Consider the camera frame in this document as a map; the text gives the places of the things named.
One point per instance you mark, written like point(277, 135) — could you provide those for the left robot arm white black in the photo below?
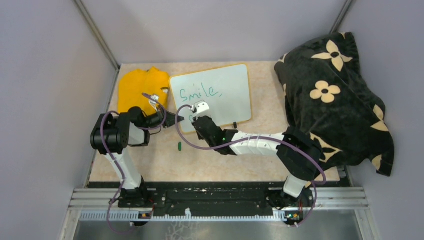
point(113, 135)

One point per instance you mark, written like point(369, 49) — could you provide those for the left metal corner post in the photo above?
point(95, 31)

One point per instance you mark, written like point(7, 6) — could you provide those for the right metal corner post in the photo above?
point(347, 5)

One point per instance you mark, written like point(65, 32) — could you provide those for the white slotted cable duct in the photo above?
point(136, 216)

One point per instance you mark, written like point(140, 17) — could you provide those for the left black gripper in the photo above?
point(170, 120)

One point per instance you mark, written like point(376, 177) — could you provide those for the whiteboard with yellow frame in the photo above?
point(225, 89)

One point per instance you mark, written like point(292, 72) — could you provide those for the black floral blanket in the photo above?
point(327, 98)

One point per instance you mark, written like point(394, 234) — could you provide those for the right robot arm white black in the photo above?
point(295, 149)

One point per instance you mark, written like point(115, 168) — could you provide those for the metal corner post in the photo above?
point(95, 31)
point(347, 5)

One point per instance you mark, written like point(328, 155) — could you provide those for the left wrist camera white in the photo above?
point(153, 99)

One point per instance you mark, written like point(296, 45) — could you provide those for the yellow folded sweatshirt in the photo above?
point(133, 84)

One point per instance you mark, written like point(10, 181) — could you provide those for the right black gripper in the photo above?
point(200, 136)

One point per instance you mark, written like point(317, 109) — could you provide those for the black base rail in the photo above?
point(213, 199)

